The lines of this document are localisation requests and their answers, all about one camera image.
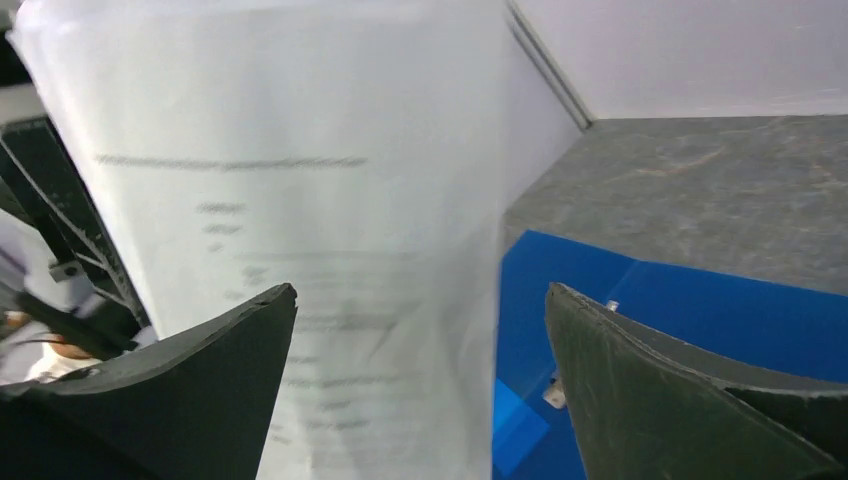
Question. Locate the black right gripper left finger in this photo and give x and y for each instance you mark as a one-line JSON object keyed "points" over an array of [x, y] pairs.
{"points": [[196, 405]]}

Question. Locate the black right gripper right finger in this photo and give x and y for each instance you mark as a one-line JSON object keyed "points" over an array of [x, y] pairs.
{"points": [[646, 405]]}

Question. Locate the blue plastic folder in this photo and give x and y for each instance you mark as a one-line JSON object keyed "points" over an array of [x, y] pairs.
{"points": [[794, 330]]}

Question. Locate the white paper sheet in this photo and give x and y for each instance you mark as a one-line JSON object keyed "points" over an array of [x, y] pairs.
{"points": [[356, 150]]}

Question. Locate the metal folder clip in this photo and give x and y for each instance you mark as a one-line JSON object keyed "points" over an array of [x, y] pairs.
{"points": [[556, 393]]}

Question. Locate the aluminium frame post left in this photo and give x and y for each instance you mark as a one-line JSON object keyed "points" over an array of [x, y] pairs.
{"points": [[544, 62]]}

